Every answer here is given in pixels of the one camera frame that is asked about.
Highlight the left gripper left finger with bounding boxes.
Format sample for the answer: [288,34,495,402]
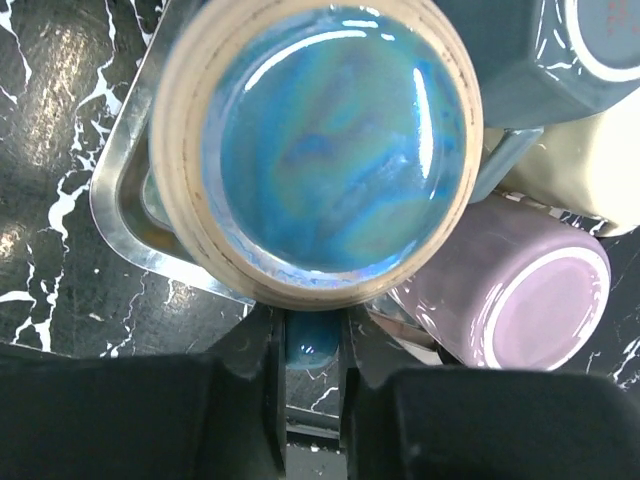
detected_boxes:
[1,305,286,479]

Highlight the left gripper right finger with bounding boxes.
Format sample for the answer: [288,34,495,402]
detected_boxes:
[339,312,639,479]

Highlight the lilac purple mug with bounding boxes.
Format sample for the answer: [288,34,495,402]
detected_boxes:
[390,195,611,371]

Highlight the blue butterfly mug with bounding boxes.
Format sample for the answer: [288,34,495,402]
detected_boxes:
[148,1,483,363]

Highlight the cream white mug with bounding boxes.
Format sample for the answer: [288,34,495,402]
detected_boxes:
[499,90,639,237]

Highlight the grey blue mug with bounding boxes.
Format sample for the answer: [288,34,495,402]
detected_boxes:
[437,0,639,203]

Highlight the silver metal tray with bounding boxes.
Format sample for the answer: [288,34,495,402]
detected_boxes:
[88,0,451,351]

